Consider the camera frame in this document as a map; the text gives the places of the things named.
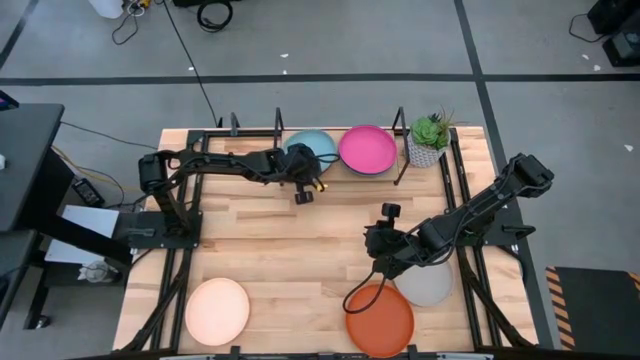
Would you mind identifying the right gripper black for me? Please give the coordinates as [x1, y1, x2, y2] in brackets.
[363, 202, 424, 279]

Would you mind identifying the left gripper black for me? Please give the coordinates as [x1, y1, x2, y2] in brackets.
[279, 143, 329, 205]

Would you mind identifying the light teal plate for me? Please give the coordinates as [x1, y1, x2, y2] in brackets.
[282, 128, 339, 175]

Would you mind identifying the magenta plate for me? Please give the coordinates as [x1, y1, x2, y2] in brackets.
[338, 124, 399, 176]

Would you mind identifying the orange plate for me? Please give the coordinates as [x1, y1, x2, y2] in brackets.
[345, 283, 416, 359]

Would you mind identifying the grey plate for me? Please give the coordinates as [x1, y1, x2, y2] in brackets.
[393, 259, 455, 308]

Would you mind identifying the succulent in white textured pot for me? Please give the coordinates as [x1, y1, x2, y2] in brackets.
[406, 106, 469, 170]

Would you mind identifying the peach plate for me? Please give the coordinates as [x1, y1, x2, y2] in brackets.
[184, 277, 251, 347]

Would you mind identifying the black power brick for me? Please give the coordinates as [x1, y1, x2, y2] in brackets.
[72, 178, 106, 208]

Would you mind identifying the black mat with hazard stripes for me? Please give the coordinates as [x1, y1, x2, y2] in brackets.
[544, 266, 640, 351]

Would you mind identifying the white flat board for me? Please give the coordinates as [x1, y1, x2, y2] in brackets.
[44, 204, 121, 265]

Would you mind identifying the clear plastic bag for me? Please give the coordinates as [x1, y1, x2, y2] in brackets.
[77, 259, 121, 285]

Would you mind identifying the white bucket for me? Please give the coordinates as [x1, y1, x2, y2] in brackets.
[88, 0, 125, 20]

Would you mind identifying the black desk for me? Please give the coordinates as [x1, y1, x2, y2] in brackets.
[0, 102, 134, 331]

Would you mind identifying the black equipment case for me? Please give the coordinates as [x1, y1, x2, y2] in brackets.
[587, 0, 640, 36]
[602, 29, 640, 68]

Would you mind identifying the black looped gripper cable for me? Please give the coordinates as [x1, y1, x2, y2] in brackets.
[342, 269, 389, 315]

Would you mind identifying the black wire dish rack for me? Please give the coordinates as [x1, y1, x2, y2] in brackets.
[271, 106, 410, 187]

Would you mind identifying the long black floor cable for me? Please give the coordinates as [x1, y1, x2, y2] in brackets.
[162, 0, 221, 129]

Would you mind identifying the coiled black cable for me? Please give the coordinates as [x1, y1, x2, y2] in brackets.
[196, 0, 234, 34]

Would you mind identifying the thin black desk cable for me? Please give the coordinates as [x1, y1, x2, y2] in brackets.
[59, 121, 160, 151]

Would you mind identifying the black aluminium rig frame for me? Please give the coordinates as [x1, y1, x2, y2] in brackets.
[119, 112, 539, 360]

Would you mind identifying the yellow cable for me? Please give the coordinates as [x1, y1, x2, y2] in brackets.
[51, 144, 126, 201]

